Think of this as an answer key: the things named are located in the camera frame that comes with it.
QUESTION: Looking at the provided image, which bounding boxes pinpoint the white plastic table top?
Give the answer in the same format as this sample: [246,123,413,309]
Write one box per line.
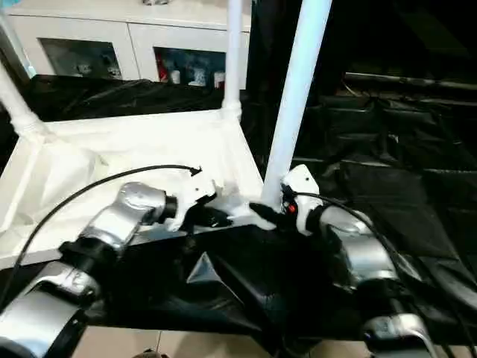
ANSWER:
[0,107,279,271]

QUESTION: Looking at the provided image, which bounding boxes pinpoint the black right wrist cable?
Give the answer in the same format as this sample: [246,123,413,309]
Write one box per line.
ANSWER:
[286,192,477,336]

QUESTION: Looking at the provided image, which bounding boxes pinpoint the white glass-door cabinet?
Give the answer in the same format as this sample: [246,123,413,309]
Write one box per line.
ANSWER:
[3,0,253,90]

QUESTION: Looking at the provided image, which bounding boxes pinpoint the grey curtain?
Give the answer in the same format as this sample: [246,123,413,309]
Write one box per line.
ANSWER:
[0,22,34,79]

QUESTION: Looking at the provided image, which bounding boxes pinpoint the white printed cup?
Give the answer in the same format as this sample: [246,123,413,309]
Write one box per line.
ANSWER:
[189,66,206,87]

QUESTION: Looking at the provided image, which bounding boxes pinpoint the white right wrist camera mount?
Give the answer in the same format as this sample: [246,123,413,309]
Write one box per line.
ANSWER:
[279,163,321,236]

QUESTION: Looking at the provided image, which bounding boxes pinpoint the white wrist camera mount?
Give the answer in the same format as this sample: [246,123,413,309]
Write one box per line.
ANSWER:
[169,173,223,232]
[279,163,321,236]

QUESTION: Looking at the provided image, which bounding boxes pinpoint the black plastic mat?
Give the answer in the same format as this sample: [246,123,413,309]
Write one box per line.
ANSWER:
[0,74,477,358]

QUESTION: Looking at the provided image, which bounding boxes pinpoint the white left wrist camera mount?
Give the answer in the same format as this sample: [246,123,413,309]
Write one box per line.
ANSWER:
[169,173,223,232]

